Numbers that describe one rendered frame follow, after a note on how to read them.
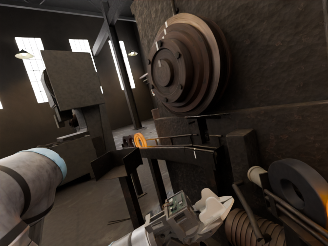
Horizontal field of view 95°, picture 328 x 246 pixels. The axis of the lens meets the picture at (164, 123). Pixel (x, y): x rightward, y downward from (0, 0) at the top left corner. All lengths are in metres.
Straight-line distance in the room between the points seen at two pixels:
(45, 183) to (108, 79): 11.10
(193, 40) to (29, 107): 10.32
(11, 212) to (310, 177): 0.54
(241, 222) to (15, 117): 10.57
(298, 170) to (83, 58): 3.40
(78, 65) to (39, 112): 7.48
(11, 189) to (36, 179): 0.05
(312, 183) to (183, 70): 0.49
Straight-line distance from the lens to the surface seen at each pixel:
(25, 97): 10.78
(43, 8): 9.50
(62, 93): 3.17
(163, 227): 0.42
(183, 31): 0.72
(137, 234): 0.45
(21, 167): 0.40
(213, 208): 0.41
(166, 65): 0.69
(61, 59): 3.36
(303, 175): 0.44
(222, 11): 0.84
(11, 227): 0.35
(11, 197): 0.36
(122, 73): 7.94
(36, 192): 0.40
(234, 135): 0.65
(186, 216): 0.39
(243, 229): 0.67
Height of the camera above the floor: 0.99
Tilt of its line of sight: 8 degrees down
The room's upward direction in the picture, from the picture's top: 14 degrees counter-clockwise
